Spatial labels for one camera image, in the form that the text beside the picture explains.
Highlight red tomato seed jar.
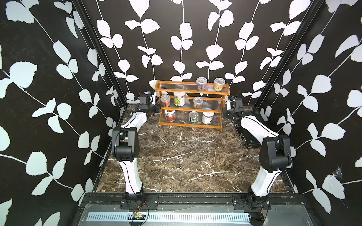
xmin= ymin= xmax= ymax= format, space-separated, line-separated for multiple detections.
xmin=165 ymin=109 xmax=175 ymax=122

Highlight clear jar yellow label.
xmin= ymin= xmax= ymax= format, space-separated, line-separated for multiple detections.
xmin=214 ymin=77 xmax=225 ymax=92

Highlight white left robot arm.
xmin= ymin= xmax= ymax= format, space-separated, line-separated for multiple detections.
xmin=112 ymin=94 xmax=156 ymax=202

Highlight black flat case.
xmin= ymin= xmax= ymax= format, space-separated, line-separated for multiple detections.
xmin=232 ymin=109 xmax=271 ymax=148

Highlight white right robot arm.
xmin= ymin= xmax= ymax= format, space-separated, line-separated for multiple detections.
xmin=222 ymin=97 xmax=292 ymax=200

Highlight clear jar purple seeds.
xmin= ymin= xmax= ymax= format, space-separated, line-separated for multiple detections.
xmin=196 ymin=77 xmax=207 ymax=91

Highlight orange three-tier shelf rack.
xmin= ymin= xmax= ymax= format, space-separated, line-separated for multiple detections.
xmin=155 ymin=80 xmax=230 ymax=129

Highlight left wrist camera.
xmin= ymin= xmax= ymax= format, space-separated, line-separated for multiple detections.
xmin=145 ymin=91 xmax=156 ymax=105

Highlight small green circuit board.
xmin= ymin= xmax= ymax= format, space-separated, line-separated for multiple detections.
xmin=129 ymin=213 xmax=147 ymax=221

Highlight white green label jar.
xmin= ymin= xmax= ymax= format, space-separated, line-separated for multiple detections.
xmin=173 ymin=92 xmax=186 ymax=107

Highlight green vegetable tin can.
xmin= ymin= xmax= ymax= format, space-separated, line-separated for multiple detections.
xmin=189 ymin=111 xmax=199 ymax=124

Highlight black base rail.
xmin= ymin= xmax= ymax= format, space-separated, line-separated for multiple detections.
xmin=80 ymin=193 xmax=307 ymax=211

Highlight small clear seed jar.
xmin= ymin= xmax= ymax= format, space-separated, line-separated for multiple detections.
xmin=193 ymin=97 xmax=204 ymax=109

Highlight white text label jar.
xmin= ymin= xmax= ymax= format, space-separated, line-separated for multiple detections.
xmin=202 ymin=112 xmax=215 ymax=125

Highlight white slotted cable duct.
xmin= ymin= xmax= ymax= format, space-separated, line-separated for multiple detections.
xmin=85 ymin=212 xmax=250 ymax=224

